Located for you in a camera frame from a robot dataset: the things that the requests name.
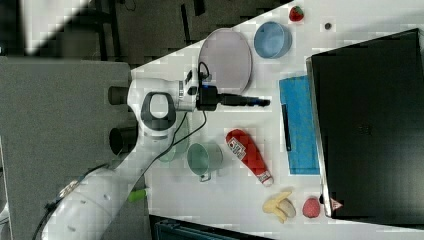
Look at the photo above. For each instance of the blue cup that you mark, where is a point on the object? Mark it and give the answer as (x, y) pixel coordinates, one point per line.
(272, 40)

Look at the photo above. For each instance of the blue metal frame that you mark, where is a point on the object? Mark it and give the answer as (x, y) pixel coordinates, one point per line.
(170, 229)

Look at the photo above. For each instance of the green perforated colander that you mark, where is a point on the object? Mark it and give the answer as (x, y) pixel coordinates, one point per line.
(181, 143)

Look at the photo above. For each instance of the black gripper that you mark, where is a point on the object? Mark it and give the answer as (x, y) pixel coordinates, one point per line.
(208, 98)

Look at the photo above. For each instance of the green mug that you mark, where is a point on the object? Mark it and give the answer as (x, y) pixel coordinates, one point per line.
(203, 159)

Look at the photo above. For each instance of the lilac oval plate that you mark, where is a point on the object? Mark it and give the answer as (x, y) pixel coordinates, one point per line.
(227, 56)

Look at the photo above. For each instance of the red toy strawberry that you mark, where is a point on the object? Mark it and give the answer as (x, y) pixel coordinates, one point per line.
(296, 14)

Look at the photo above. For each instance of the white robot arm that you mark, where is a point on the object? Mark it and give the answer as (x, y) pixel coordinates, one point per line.
(87, 206)

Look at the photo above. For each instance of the red ketchup bottle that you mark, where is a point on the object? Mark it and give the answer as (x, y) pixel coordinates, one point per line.
(244, 148)

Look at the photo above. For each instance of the pink toy lychee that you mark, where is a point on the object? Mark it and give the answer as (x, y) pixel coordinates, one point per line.
(311, 208)

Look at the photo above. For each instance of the light green bottle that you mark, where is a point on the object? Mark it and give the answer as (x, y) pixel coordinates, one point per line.
(137, 195)

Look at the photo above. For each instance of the black toaster oven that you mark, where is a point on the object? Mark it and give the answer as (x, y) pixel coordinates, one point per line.
(367, 102)

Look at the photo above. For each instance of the black round pot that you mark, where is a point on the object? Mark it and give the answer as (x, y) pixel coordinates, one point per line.
(123, 140)

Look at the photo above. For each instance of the peeled toy banana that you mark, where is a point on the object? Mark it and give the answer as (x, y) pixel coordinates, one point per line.
(280, 206)

